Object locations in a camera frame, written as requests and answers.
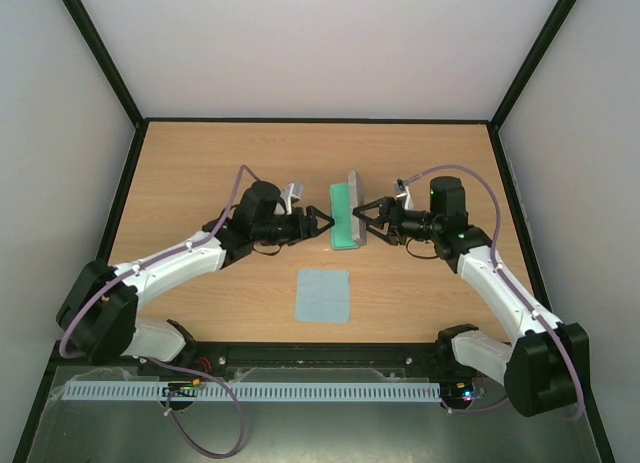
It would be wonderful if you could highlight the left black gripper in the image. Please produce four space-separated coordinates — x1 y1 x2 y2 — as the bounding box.
253 205 335 246

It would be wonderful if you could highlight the grey glasses case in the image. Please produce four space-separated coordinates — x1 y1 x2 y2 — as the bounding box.
329 170 367 251

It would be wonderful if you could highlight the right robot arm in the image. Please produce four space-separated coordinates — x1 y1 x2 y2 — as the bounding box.
350 176 590 418

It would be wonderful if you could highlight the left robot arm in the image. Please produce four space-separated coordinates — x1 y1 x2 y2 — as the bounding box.
56 180 334 365

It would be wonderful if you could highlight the blue cleaning cloth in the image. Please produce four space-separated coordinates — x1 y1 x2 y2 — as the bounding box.
295 269 351 324

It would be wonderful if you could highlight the grey metal panel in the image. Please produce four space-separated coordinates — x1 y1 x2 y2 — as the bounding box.
26 367 599 462

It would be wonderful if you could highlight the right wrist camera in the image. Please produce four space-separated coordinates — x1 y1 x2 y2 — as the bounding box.
393 179 414 210

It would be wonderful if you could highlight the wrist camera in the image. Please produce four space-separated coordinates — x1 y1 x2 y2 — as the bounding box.
281 181 304 215
393 179 414 210

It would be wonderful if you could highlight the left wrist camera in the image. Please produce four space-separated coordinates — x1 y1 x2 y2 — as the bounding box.
281 181 304 215

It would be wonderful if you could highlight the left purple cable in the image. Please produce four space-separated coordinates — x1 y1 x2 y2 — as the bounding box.
58 164 246 457

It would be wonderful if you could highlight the purple cable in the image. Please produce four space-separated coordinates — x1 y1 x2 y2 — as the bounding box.
404 164 586 422
58 164 246 457

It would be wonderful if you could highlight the blue slotted cable duct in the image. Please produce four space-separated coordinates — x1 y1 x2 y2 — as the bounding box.
61 381 441 403

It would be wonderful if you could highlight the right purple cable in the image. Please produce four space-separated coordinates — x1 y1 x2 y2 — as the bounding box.
404 164 586 422

